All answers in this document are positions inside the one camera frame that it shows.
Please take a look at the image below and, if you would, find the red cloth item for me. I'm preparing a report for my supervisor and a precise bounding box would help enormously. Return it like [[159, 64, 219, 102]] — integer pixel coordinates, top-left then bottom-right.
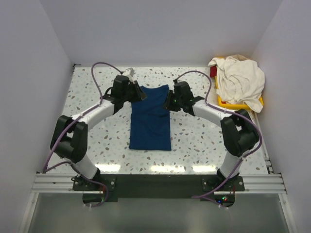
[[210, 66, 217, 78]]

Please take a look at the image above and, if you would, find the aluminium frame rail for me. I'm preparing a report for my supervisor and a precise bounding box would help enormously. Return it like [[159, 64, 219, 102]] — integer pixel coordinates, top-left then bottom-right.
[[31, 153, 286, 195]]

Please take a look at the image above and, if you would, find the yellow plastic tray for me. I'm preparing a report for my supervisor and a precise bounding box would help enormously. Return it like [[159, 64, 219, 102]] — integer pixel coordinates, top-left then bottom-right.
[[213, 57, 265, 111]]

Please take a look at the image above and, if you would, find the cream white t shirt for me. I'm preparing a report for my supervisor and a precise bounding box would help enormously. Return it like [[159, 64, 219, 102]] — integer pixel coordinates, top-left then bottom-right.
[[207, 54, 266, 114]]

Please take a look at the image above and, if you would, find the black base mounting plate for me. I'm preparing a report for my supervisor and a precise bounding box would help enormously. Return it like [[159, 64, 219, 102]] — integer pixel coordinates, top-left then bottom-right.
[[71, 174, 245, 207]]

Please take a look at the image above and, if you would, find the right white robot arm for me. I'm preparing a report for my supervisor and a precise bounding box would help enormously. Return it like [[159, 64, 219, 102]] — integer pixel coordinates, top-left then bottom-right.
[[164, 81, 262, 191]]

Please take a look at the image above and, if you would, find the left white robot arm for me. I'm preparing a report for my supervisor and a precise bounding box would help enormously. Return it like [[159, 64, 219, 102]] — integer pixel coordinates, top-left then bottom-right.
[[49, 75, 147, 190]]

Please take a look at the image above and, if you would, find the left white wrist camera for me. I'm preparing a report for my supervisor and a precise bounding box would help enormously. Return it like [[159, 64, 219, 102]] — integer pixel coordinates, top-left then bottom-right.
[[122, 68, 135, 80]]

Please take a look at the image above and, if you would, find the blue mickey t shirt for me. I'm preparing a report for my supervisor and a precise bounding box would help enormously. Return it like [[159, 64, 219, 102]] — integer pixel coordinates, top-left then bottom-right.
[[129, 85, 172, 151]]

